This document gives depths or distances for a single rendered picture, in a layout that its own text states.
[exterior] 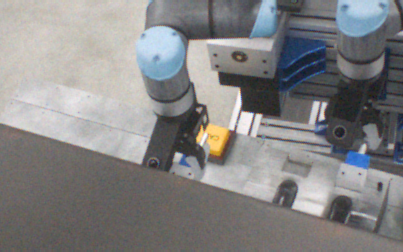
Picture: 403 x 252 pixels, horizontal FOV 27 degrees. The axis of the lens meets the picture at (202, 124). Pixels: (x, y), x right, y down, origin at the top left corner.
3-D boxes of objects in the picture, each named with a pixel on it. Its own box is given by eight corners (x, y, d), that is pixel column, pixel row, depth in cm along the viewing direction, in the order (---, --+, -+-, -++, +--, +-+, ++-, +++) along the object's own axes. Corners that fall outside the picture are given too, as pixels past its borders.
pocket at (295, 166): (289, 162, 170) (288, 152, 167) (314, 169, 169) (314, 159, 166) (281, 180, 168) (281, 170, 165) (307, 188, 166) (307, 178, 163)
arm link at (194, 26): (215, 8, 149) (212, 56, 142) (152, 11, 150) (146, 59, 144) (210, -24, 142) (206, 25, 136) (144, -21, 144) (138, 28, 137)
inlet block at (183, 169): (196, 139, 170) (192, 123, 166) (219, 145, 169) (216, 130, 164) (170, 192, 164) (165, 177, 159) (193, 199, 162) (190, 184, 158)
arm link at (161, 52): (184, 18, 135) (180, 60, 130) (193, 62, 144) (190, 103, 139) (135, 20, 136) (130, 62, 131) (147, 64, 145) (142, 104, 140)
